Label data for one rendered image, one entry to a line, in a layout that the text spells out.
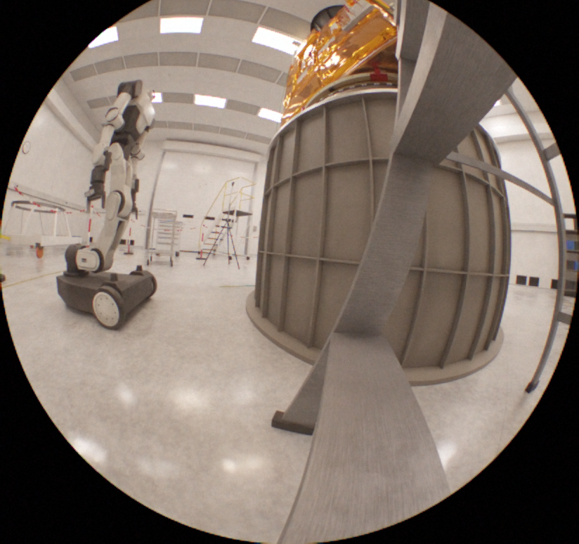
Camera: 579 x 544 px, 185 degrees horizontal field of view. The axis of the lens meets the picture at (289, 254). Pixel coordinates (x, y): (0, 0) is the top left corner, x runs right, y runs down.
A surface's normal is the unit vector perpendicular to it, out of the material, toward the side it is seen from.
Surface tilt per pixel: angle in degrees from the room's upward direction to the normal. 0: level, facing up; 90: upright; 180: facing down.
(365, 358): 0
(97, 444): 0
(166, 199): 90
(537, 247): 90
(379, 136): 90
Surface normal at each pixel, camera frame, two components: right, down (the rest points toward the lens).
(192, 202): 0.45, 0.06
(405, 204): -0.26, 0.05
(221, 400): 0.08, -1.00
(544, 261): -0.89, -0.07
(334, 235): -0.63, -0.04
